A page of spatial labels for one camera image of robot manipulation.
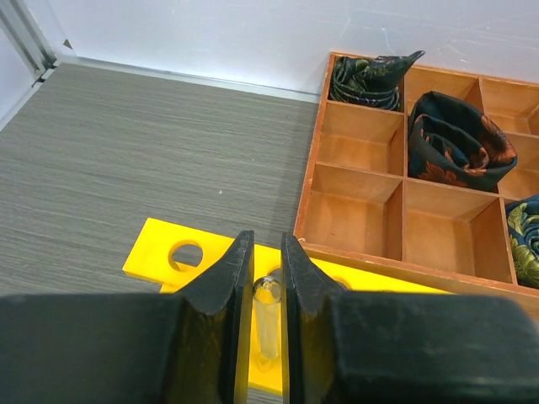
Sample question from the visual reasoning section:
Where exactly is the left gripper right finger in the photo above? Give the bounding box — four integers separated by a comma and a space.
280, 233, 350, 403

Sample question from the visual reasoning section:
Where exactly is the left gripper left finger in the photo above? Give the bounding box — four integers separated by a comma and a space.
168, 230, 254, 403

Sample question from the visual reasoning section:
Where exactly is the clear test tube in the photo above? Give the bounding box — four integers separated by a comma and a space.
253, 275, 281, 360

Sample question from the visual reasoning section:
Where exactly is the yellow test tube rack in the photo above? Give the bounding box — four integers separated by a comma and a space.
121, 216, 456, 394

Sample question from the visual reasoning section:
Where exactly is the wooden compartment tray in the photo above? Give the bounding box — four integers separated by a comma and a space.
294, 66, 538, 316

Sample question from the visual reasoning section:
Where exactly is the rolled tie orange pattern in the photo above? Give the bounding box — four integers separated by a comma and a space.
408, 91, 518, 192

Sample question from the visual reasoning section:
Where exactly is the rolled tie top left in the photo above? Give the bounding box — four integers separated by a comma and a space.
328, 50, 425, 111

